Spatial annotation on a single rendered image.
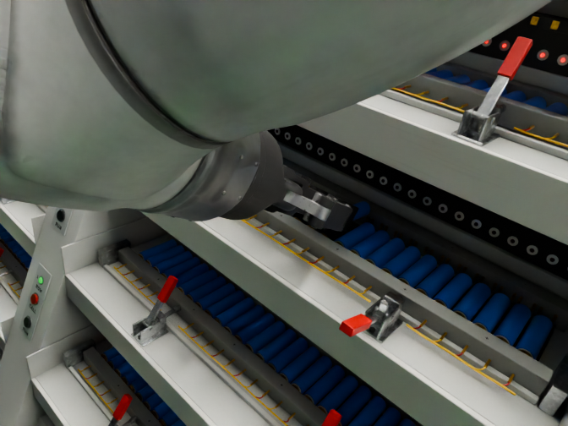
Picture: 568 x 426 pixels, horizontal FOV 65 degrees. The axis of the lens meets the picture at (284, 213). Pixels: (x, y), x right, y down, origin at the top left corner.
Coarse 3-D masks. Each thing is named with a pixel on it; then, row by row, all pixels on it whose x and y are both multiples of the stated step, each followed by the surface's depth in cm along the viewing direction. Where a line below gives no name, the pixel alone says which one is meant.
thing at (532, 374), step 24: (264, 216) 53; (288, 216) 52; (312, 240) 49; (312, 264) 48; (336, 264) 48; (360, 264) 46; (384, 288) 44; (408, 288) 44; (408, 312) 43; (432, 312) 41; (456, 336) 40; (480, 336) 39; (504, 360) 38; (528, 360) 38; (528, 384) 37
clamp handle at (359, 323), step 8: (384, 304) 40; (376, 312) 40; (384, 312) 41; (344, 320) 36; (352, 320) 36; (360, 320) 37; (368, 320) 37; (376, 320) 39; (344, 328) 35; (352, 328) 35; (360, 328) 36; (368, 328) 38
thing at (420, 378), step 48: (384, 192) 58; (192, 240) 55; (240, 240) 51; (480, 240) 51; (288, 288) 45; (336, 288) 46; (336, 336) 43; (384, 384) 40; (432, 384) 37; (480, 384) 38
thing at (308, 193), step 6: (288, 168) 36; (288, 174) 36; (294, 174) 37; (294, 180) 37; (300, 180) 38; (306, 180) 38; (300, 186) 39; (306, 186) 39; (306, 192) 39; (312, 192) 40; (318, 192) 41; (312, 198) 40; (270, 210) 37; (276, 210) 37; (282, 210) 38; (294, 210) 39; (300, 210) 40; (324, 228) 45
